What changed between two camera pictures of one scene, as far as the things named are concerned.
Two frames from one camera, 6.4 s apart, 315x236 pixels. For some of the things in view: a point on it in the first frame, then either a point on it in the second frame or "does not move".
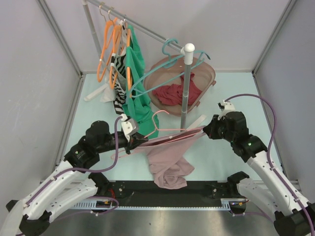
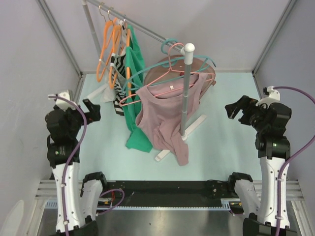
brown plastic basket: (163, 82) does not move
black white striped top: (118, 66) does not move
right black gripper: (210, 129) -> (247, 103)
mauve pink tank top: (164, 155) -> (159, 114)
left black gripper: (135, 139) -> (94, 114)
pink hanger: (157, 129) -> (122, 104)
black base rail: (194, 192) does not move
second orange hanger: (117, 31) does not move
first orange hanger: (108, 27) does not move
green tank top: (136, 104) does not move
